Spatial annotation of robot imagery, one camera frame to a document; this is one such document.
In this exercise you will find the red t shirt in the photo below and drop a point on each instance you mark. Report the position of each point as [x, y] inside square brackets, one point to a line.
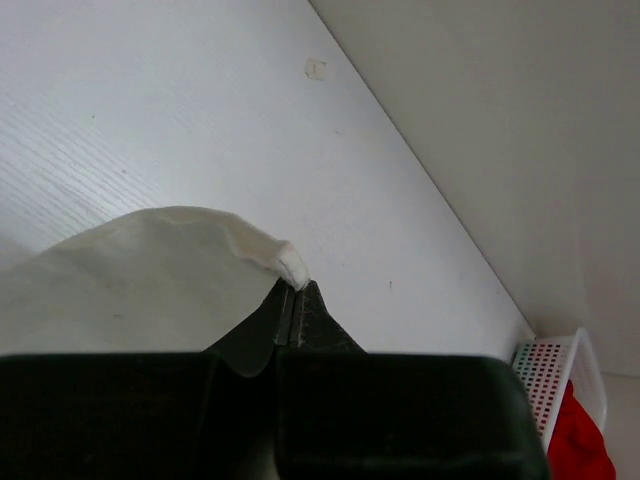
[577, 448]

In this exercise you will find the white plastic basket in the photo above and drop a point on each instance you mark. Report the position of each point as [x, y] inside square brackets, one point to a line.
[546, 365]

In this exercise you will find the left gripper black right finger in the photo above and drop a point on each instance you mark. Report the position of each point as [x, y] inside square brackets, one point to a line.
[343, 413]

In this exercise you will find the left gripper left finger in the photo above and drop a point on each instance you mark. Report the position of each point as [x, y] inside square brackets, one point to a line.
[186, 415]

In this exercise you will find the white t shirt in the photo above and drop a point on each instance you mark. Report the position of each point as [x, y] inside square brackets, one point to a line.
[155, 280]

